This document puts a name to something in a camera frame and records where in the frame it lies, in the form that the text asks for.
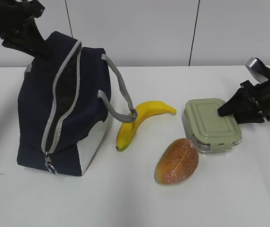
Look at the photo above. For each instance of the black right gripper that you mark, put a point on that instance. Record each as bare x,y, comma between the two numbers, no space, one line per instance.
250,104

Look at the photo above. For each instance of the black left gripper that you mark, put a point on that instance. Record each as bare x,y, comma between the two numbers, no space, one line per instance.
17,21

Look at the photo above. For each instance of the green lid glass container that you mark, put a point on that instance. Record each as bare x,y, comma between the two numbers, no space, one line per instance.
210,132

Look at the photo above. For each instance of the navy insulated lunch bag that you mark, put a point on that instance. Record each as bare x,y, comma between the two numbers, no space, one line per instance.
64,104

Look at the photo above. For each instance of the brown bread loaf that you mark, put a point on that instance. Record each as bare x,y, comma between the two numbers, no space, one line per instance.
178,162

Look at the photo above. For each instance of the yellow banana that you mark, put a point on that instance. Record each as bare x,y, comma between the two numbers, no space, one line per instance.
144,110

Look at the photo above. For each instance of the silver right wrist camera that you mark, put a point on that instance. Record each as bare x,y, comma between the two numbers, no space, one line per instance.
258,69

